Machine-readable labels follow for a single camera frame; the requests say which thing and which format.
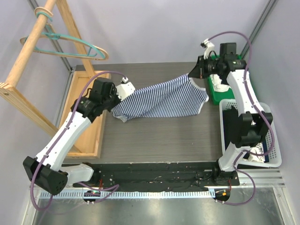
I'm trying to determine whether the green plastic tray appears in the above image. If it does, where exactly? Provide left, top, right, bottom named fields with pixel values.
left=207, top=62, right=236, bottom=105

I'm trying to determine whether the blue white striped tank top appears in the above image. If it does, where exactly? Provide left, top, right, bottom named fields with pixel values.
left=111, top=74, right=209, bottom=122

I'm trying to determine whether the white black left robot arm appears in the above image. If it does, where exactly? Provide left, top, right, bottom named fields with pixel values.
left=23, top=77, right=122, bottom=195

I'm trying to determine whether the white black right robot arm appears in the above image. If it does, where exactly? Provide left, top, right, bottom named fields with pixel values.
left=188, top=39, right=274, bottom=185

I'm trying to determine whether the wooden hanger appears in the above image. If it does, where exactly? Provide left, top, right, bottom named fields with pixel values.
left=19, top=35, right=110, bottom=61

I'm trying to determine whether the wooden tray base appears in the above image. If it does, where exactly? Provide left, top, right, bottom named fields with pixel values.
left=59, top=71, right=107, bottom=160

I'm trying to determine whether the black garment in basket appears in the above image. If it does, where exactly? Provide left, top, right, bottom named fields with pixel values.
left=223, top=105, right=238, bottom=150

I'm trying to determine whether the white printed shirt in basket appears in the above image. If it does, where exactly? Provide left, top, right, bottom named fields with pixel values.
left=244, top=143, right=265, bottom=163

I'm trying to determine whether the white perforated laundry basket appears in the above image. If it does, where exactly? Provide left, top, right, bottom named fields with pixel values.
left=219, top=98, right=282, bottom=168

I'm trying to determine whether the wooden clothes rack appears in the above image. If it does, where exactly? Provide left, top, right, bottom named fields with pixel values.
left=0, top=0, right=96, bottom=153

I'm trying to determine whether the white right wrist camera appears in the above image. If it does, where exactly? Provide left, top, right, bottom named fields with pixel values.
left=201, top=39, right=215, bottom=60

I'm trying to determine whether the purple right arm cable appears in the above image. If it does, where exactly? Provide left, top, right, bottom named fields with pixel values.
left=203, top=31, right=275, bottom=206

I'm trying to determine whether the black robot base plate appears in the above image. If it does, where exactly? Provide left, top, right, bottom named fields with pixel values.
left=85, top=162, right=240, bottom=192

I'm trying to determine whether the white slotted cable duct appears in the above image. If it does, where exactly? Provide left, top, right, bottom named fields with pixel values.
left=53, top=189, right=215, bottom=200

